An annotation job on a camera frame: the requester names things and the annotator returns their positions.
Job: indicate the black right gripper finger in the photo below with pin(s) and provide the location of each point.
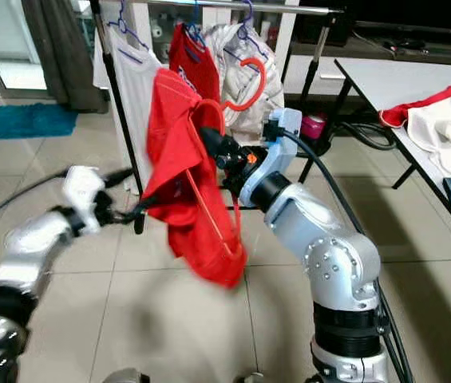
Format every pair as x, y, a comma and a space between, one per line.
217, 144
231, 143

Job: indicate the red polo shirt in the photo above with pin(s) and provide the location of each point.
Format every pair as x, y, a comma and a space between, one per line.
189, 191

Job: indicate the red plastic hanger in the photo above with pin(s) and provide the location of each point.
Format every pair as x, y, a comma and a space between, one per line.
262, 80

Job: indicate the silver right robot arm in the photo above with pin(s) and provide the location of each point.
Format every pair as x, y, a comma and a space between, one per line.
337, 263

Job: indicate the blue plastic hanger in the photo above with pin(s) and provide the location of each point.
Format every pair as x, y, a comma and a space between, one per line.
195, 36
137, 41
249, 30

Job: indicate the white stitched jacket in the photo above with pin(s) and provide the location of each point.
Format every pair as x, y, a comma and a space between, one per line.
274, 100

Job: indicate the red printed t-shirt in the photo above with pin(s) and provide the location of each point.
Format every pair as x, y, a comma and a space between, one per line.
205, 76

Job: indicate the white tank top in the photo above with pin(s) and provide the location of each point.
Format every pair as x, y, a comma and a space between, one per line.
137, 104

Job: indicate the teal floor rug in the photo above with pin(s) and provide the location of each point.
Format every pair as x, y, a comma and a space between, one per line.
13, 121

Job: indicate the black clothes rack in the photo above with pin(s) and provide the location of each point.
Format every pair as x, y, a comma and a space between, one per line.
297, 9

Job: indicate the robot left leg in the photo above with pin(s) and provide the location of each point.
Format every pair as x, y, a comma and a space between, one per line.
125, 377

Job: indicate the robot leg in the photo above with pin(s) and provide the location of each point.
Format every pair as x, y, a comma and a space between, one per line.
125, 377
249, 378

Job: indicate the dark grey curtain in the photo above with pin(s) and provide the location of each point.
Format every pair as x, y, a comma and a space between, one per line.
61, 56

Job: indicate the red garment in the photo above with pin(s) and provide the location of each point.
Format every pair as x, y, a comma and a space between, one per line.
417, 104

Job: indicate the robot right leg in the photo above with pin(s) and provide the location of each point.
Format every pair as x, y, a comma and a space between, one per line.
249, 378

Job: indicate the cream white garment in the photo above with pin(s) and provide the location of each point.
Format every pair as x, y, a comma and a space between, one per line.
449, 136

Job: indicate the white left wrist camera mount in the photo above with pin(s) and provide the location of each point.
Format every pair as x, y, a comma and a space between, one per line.
81, 187

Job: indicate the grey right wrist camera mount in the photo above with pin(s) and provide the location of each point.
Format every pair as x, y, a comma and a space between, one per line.
285, 128

